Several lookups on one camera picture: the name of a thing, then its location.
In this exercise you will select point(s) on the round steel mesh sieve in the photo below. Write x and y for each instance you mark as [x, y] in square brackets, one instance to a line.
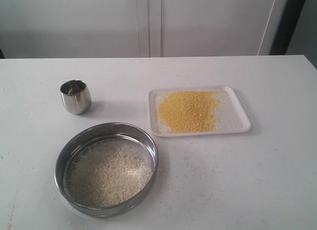
[94, 135]

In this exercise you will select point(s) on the stainless steel cup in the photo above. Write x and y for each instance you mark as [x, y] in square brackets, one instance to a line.
[75, 96]

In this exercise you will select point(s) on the sieved yellow millet pile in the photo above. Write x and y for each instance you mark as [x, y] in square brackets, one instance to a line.
[189, 111]

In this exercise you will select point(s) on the white plastic tray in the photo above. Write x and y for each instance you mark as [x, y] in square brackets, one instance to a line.
[233, 118]

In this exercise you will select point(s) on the white cabinet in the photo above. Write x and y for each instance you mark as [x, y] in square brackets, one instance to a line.
[137, 28]

